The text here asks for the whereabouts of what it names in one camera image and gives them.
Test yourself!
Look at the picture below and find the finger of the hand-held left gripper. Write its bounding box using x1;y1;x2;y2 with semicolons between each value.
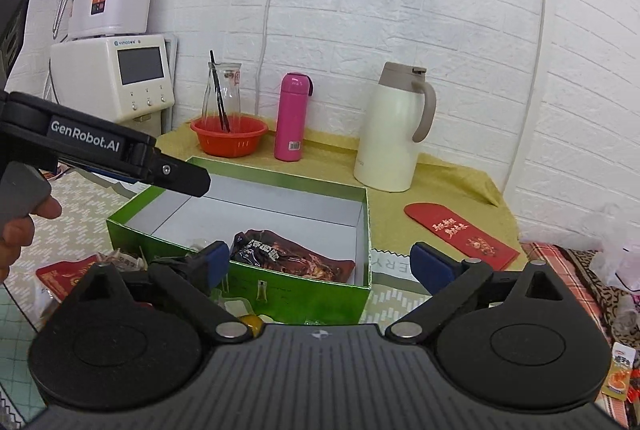
65;162;146;185
142;145;211;198

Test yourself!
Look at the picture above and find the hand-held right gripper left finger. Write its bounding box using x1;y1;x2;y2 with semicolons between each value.
70;241;253;343

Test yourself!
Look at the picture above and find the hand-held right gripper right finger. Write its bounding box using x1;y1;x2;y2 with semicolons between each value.
387;241;571;342

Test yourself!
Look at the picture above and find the white orange snack packet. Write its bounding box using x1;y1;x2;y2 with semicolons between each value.
220;296;264;331

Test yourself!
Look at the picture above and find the dark red snack packet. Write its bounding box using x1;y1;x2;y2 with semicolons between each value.
230;230;356;283

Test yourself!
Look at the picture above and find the green cardboard box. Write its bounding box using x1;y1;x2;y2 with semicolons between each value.
106;156;372;326

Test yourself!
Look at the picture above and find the person's left hand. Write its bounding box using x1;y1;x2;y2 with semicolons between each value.
0;198;63;283

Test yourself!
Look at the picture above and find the red envelope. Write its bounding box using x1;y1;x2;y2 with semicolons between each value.
404;202;521;272

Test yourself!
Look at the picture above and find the white patterned tablecloth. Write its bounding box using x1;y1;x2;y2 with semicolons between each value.
0;170;436;411

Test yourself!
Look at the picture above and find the red plastic basket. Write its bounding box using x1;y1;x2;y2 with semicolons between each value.
190;116;269;158

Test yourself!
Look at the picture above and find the white appliance with screen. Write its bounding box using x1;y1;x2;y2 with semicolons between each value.
49;32;178;138

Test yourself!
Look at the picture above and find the clear wrapped candy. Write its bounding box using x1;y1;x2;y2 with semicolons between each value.
97;247;151;272

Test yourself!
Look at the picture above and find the black stirring stick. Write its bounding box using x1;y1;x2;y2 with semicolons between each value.
209;50;232;133

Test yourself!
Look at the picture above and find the glass carafe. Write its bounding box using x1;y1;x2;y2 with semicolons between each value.
202;61;243;133

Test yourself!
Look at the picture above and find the plaid cloth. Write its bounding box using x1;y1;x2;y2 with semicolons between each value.
520;240;640;416

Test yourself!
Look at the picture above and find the red flat packet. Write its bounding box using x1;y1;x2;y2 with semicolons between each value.
35;255;103;302

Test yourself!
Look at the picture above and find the pink thermos bottle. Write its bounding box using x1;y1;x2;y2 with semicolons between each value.
274;72;315;162

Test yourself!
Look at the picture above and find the cream thermal jug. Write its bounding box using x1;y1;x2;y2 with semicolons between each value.
353;61;437;192

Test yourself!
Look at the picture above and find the leopard print cloth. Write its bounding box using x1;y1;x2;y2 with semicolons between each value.
560;247;640;346

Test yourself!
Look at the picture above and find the teal grid mat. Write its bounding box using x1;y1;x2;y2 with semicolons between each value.
0;280;48;411

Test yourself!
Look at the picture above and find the clear plastic bag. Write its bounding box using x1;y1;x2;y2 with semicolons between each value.
592;204;640;293

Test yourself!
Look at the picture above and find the white wall cable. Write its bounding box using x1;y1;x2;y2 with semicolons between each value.
502;0;548;206
257;0;288;123

